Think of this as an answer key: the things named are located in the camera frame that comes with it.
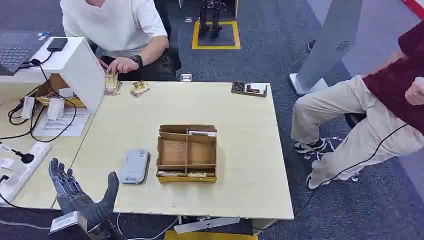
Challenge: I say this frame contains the hand of red-top person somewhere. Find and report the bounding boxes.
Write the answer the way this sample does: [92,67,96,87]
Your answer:
[404,76,424,107]

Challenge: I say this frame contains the hand of white-top person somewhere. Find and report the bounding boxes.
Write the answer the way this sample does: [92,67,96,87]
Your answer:
[106,56,139,75]

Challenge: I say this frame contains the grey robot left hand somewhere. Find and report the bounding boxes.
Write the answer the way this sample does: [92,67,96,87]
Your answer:
[47,157,120,230]

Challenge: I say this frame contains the black wristwatch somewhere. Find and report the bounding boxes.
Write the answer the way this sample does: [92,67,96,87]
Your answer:
[129,54,144,69]

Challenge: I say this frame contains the upright stack of gold cards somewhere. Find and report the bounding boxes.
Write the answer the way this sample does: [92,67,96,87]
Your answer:
[103,73,123,97]

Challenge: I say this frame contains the loose pile of gold cards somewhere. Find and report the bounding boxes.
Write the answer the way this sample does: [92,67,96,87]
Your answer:
[129,80,151,99]

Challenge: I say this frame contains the white desk shelf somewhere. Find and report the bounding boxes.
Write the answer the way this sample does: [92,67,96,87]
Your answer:
[0,36,107,114]

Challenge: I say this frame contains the person in white top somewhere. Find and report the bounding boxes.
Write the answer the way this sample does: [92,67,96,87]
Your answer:
[59,0,182,82]

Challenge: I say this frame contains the person in dark red top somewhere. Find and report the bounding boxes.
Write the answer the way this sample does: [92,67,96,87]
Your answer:
[290,21,424,191]

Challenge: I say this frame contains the yellow bowl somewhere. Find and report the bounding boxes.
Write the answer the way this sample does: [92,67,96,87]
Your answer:
[35,94,86,109]

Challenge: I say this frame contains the grey card reader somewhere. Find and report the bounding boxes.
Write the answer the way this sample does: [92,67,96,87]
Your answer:
[118,148,151,185]

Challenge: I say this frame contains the black chair seat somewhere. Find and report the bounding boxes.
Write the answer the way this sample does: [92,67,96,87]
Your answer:
[344,112,367,130]

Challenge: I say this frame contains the white power strip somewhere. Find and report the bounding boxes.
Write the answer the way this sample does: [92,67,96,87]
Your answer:
[0,141,53,207]

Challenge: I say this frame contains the black phone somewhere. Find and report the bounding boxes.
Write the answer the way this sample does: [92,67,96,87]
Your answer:
[45,37,69,53]

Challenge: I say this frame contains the black plug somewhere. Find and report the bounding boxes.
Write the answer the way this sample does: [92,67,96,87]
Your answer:
[11,148,35,165]

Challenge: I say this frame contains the white power adapter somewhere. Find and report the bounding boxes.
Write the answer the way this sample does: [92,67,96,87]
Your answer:
[20,96,36,120]
[46,97,66,121]

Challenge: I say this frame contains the printed paper sheet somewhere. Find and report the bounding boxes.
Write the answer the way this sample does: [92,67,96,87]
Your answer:
[32,107,91,138]

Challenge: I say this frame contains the chrome chair base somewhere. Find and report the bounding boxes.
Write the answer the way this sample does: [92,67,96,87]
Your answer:
[302,136,361,183]

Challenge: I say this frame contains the black robot legs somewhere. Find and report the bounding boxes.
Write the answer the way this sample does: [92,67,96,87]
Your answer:
[198,0,224,38]

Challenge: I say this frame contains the white card in box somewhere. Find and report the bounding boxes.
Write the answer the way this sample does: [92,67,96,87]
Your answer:
[187,130,217,138]

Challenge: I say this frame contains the gold cards in box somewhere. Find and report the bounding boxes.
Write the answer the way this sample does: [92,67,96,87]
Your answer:
[157,170,217,178]

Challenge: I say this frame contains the dark laptop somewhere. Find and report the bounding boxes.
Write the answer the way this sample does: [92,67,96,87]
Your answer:
[0,31,51,77]

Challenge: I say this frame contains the wooden compartment box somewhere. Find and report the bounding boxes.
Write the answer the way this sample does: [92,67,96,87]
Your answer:
[155,124,218,184]

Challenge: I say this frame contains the black and white shoe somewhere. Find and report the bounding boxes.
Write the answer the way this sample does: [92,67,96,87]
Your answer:
[293,138,328,155]

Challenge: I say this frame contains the black tray with cards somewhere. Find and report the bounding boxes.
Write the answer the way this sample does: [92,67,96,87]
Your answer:
[230,80,268,98]

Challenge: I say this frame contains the yellow sheet under desk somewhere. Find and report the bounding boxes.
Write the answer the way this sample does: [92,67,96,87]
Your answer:
[164,230,259,240]

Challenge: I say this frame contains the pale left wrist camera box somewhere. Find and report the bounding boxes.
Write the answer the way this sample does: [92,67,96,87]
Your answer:
[48,211,89,237]

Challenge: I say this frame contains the black laptop cable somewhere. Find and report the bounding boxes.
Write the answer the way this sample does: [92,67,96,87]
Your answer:
[0,58,78,144]

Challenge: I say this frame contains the white cable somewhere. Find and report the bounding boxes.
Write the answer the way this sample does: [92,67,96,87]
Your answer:
[115,213,180,240]

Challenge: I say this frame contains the long black floor cable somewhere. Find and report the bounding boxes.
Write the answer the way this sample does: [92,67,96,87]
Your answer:
[294,122,409,217]

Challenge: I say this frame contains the white desk bracket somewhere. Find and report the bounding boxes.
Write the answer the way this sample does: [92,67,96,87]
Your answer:
[173,217,241,235]

